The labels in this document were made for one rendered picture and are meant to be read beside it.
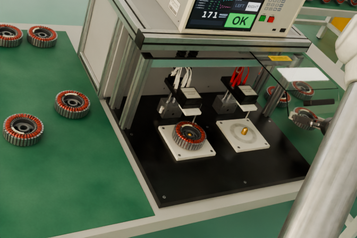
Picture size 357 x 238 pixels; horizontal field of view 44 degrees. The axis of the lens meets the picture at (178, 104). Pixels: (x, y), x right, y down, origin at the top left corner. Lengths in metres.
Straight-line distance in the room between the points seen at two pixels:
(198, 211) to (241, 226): 1.11
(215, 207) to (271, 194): 0.23
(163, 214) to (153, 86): 0.52
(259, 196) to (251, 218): 1.01
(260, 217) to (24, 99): 1.50
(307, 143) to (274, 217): 0.84
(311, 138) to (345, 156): 0.97
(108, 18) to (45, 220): 0.69
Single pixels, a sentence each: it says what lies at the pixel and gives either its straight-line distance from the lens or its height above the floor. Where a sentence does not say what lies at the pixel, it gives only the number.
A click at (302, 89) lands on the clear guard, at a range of 1.46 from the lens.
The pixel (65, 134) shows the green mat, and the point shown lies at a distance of 1.42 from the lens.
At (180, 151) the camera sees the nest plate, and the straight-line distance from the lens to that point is 1.43.
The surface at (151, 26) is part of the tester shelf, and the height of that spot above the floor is 1.11.
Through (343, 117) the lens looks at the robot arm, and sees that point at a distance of 0.94.
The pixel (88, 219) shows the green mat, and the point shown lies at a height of 0.75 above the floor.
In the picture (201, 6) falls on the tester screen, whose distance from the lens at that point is 1.33.
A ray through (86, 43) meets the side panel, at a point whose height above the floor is 0.82.
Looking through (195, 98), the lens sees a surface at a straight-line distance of 1.44.
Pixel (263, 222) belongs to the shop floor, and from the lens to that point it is 2.51.
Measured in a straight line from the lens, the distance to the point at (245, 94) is 1.57.
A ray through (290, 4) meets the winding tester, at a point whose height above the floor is 1.24.
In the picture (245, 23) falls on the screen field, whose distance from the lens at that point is 1.46.
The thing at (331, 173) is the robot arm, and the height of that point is 1.22.
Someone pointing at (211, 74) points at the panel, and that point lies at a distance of 1.71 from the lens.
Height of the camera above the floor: 1.72
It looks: 35 degrees down
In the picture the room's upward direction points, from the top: 22 degrees clockwise
